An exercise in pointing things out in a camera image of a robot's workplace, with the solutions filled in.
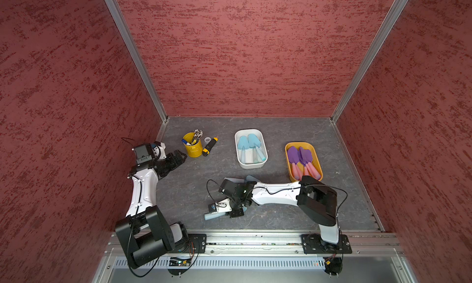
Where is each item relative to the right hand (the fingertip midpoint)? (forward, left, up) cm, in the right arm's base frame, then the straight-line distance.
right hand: (229, 211), depth 84 cm
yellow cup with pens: (+31, +19, +11) cm, 39 cm away
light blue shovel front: (+38, -8, +2) cm, 38 cm away
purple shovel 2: (+26, -42, +3) cm, 49 cm away
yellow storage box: (+24, -46, +4) cm, 52 cm away
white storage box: (+34, -12, +2) cm, 36 cm away
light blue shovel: (+39, -14, +2) cm, 41 cm away
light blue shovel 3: (+15, -10, +1) cm, 18 cm away
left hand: (+18, +22, +15) cm, 32 cm away
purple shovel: (+26, -35, +4) cm, 44 cm away
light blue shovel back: (+26, -14, +4) cm, 30 cm away
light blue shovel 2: (-3, +9, +5) cm, 10 cm away
